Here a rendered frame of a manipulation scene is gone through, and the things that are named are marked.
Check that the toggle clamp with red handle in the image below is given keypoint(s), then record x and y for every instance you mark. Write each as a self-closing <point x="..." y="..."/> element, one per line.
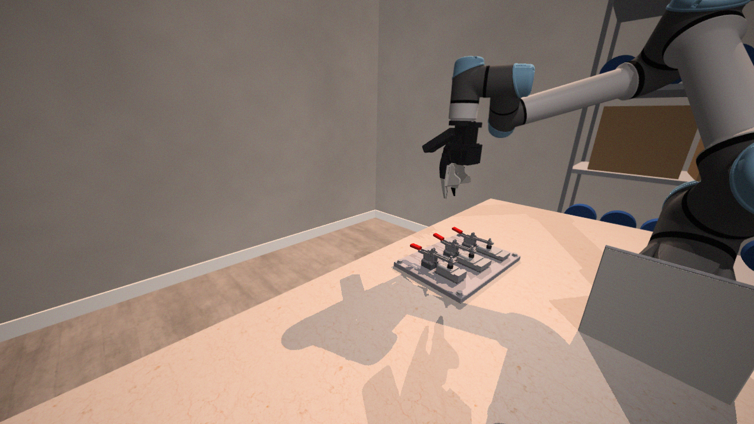
<point x="430" y="258"/>
<point x="451" y="248"/>

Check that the grey toggle clamp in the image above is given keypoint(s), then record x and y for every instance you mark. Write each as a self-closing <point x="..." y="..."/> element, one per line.
<point x="470" y="240"/>

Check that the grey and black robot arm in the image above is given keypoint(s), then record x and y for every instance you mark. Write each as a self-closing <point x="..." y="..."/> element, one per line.
<point x="702" y="224"/>

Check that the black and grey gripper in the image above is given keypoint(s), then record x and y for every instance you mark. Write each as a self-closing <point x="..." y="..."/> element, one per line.
<point x="466" y="152"/>

